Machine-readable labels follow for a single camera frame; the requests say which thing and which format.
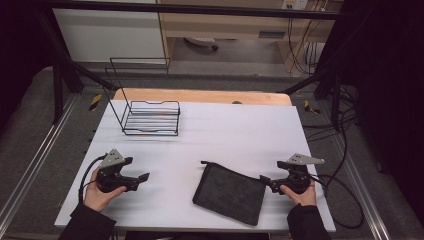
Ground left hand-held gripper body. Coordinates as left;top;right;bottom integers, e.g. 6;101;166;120
95;148;140;194

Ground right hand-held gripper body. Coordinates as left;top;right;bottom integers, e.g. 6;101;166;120
269;153;326;196

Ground black mesh zipper pouch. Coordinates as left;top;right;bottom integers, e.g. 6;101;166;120
192;160;268;227

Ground black wire rack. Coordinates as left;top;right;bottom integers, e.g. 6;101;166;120
104;57;181;137

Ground person's right hand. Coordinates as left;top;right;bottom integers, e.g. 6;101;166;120
279;178;317;207

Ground person's left hand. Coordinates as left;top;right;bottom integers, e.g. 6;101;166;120
83;167;128;213

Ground wooden table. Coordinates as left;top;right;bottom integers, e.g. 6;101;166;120
113;87;293;107

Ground white cabinet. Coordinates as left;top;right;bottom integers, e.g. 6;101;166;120
52;0;167;65

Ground office chair base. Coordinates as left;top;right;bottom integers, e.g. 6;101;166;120
183;36;220;52

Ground wooden desk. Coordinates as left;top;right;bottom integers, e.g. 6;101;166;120
156;0;344;73

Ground white power strip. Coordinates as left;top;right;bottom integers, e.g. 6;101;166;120
281;0;309;10

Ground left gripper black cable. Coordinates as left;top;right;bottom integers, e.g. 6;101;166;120
77;154;108;205

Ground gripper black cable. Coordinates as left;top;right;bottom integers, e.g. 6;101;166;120
77;154;108;205
308;173;365;230

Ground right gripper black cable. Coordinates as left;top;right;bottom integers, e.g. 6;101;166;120
308;173;365;230

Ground aluminium rail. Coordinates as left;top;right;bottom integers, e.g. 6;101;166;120
328;133;391;240
0;94;79;228

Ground black metal frame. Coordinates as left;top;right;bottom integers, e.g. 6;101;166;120
33;0;348;124

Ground hanging black cables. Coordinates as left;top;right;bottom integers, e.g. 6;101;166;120
286;9;334;76

